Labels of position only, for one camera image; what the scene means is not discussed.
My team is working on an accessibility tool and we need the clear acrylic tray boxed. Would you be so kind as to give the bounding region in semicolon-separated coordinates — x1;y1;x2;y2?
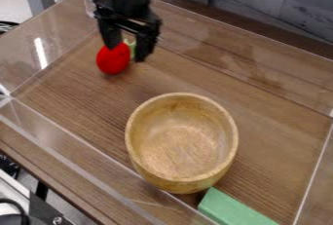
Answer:
0;0;333;225

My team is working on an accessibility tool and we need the black clamp with cable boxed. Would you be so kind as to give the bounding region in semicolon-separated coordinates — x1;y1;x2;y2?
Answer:
0;196;75;225

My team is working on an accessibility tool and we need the wooden bowl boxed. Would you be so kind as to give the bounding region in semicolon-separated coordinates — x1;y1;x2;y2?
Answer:
125;93;240;194

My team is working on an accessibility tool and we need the red felt fruit green leaf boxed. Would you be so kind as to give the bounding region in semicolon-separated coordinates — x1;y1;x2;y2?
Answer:
97;39;137;75

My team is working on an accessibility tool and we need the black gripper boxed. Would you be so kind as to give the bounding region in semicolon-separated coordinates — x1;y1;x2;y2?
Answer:
93;0;162;62

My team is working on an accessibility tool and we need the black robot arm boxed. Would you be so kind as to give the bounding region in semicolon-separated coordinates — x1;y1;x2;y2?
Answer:
93;0;164;62

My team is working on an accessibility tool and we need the green block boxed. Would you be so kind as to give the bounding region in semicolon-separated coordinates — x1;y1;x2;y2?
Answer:
198;187;280;225

